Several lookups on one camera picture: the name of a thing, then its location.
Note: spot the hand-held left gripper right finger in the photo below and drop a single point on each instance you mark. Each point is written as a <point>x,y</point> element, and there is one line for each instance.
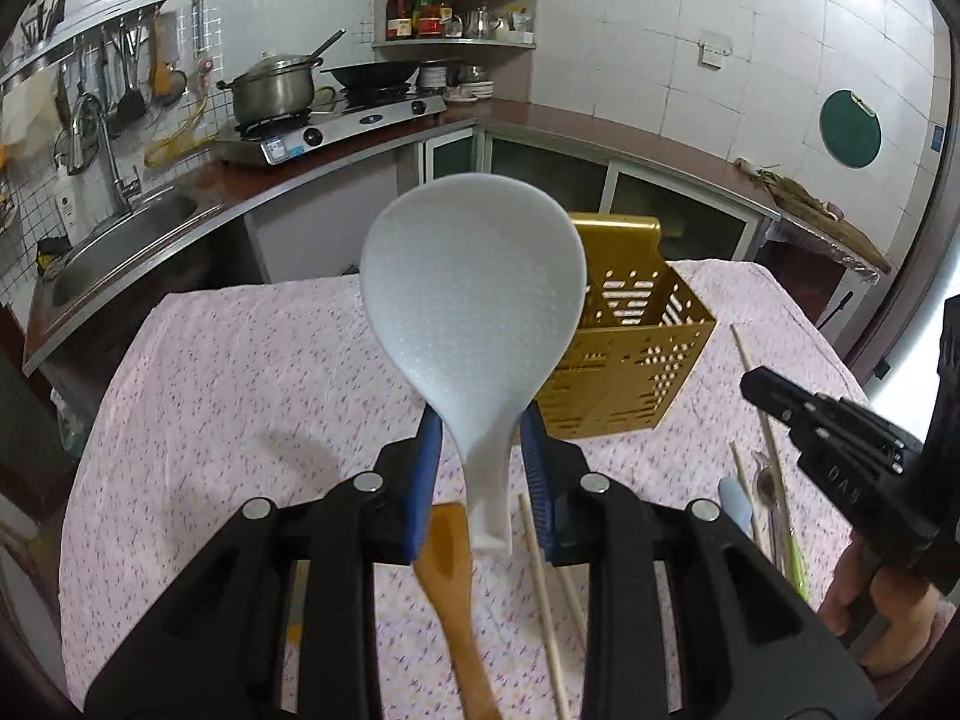
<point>537,472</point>

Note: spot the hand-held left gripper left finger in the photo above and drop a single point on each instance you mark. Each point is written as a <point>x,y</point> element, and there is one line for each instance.
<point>424,472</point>

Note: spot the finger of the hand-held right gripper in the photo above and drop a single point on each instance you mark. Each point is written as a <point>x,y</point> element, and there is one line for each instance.
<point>840,444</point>
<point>772,390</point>

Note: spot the wooden chopstick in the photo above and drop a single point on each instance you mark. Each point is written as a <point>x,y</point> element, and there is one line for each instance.
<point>544,615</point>
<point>765,420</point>
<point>742,476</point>
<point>574,604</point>

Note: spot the grey metal spoon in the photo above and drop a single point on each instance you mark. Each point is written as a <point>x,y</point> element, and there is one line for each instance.
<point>766,486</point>

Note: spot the wooden spatula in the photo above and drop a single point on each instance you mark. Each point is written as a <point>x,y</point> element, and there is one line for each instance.
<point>450,585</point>

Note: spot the yellow perforated utensil holder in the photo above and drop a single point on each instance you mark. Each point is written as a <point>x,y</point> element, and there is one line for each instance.
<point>637,379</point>

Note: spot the white plastic rice paddle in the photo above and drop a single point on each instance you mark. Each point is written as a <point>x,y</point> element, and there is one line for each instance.
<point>465,300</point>

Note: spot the person's right hand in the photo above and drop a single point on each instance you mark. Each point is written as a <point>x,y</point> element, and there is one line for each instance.
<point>904,619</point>

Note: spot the green plastic chopstick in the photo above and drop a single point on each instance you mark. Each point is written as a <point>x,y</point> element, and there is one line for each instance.
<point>796,570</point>

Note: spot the wooden cutting board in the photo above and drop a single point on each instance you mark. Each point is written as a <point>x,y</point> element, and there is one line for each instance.
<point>832,229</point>

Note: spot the pink floral tablecloth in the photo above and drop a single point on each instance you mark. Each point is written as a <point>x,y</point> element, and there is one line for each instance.
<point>262,367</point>

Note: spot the green round board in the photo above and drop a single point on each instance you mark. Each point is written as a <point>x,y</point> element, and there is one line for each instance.
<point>850,129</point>

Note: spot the glass door counter cabinet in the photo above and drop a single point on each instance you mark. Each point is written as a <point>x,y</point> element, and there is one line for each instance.
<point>540,165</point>

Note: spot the steel gas stove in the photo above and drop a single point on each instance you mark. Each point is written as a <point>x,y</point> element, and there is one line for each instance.
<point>330,131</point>

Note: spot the steel kitchen sink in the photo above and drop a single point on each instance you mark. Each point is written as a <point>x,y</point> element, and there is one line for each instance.
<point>127,240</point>

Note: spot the stack of white dishes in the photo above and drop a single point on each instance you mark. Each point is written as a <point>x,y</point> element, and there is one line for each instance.
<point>457,82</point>

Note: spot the black wok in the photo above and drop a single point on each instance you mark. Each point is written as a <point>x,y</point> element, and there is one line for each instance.
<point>371,73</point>

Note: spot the steel cooking pot with lid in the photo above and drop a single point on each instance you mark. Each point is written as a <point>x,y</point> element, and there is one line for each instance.
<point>274,94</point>

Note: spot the white water filter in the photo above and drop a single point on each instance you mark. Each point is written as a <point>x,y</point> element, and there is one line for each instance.
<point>69,206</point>

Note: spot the red sauce bottles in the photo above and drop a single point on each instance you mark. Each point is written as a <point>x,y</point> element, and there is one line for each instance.
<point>416,21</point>

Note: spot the steel kettle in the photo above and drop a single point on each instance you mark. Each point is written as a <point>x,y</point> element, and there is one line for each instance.
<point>481,24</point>

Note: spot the steel faucet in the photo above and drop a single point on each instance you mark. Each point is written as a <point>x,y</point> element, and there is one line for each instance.
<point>101,150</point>

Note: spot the white wall socket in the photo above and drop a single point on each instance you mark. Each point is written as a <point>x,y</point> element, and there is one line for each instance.
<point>714,49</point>

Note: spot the corner wall shelf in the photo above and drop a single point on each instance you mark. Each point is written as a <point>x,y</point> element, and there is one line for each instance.
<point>457,45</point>

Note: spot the wall rack with hanging utensils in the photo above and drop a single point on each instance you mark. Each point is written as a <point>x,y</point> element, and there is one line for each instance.
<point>90,37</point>

